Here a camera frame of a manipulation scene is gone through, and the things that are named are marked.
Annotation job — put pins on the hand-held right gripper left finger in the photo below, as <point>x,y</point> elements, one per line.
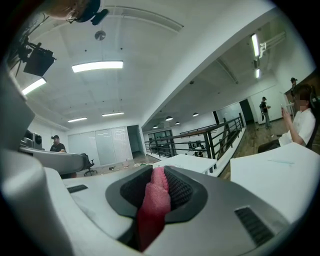
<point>100,202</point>

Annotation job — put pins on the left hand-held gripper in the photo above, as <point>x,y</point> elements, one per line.
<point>33,141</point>

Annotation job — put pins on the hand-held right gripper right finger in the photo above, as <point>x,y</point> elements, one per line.
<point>220,220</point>

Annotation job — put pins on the pink cloth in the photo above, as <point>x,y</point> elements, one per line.
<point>156,200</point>

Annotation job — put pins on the frosted glass partition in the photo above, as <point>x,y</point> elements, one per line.
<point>100,145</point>

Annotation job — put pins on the long ceiling light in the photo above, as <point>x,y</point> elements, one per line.
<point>77,119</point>
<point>34,86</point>
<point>97,66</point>
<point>113,114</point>

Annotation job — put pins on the white table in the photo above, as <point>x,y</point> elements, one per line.
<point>275,180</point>
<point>190,162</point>

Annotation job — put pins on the black metal railing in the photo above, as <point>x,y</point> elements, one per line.
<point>207,142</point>

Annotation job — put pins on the black chest monitor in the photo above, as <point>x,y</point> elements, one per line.
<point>40,63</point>

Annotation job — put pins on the round ceiling fixture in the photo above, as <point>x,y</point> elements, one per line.
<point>100,35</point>

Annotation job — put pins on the ceiling tube light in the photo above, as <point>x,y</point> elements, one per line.
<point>257,73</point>
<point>255,45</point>

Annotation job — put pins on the person's face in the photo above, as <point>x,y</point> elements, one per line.
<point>65,8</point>

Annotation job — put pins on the black chest camera rig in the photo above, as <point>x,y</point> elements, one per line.
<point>25,47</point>

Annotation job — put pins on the black head-worn camera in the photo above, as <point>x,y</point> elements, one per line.
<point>98,16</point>

